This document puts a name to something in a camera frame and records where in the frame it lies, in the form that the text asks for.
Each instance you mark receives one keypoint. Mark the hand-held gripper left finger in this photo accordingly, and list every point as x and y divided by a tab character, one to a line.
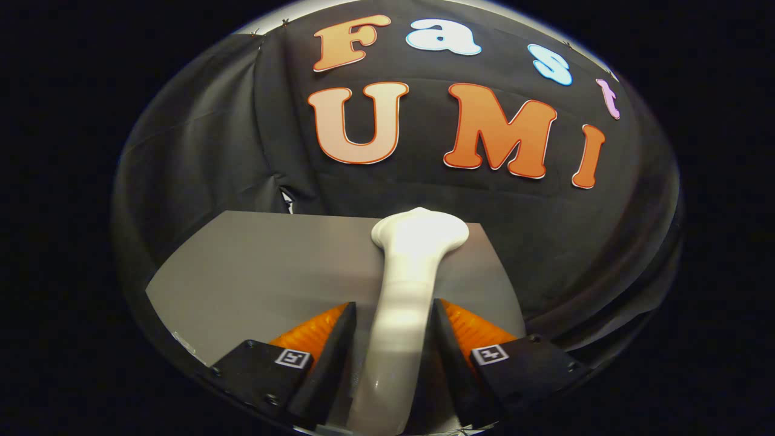
330	375

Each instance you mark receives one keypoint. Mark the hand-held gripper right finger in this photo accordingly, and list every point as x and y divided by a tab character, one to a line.
451	363

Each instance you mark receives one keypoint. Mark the white garment steamer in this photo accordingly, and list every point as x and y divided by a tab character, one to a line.
399	303

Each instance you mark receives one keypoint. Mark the grey drawer cabinet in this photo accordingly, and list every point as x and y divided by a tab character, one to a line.
272	272

